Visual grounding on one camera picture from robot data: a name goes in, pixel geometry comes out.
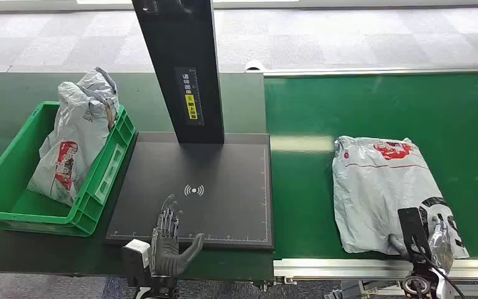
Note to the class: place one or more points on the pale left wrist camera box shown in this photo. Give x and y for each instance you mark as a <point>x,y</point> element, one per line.
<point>136,252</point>

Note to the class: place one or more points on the grey poly mailer red stripe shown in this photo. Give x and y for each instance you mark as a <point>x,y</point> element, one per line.
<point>379,190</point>

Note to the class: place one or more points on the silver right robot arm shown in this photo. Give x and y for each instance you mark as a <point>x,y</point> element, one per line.
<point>418,285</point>

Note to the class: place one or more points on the crumpled grey poly mailer package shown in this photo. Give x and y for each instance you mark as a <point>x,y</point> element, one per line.
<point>76,136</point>

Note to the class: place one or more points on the aluminium conveyor frame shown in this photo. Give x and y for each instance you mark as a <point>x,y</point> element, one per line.
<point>346,268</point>

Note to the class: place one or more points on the green plastic basket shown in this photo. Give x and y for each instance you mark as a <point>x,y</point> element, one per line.
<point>12,202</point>

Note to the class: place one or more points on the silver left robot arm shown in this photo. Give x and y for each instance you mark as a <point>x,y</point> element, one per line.
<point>160,287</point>

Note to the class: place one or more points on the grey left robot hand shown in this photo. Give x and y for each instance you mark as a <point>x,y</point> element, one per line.
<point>165,256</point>

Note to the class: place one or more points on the green conveyor belt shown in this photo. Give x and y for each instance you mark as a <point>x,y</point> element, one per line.
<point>305,198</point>

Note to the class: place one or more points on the black right wrist camera bracket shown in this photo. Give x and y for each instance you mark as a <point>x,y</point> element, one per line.
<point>413,229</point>

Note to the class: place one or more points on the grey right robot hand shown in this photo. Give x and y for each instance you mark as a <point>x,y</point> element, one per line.
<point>440,243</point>

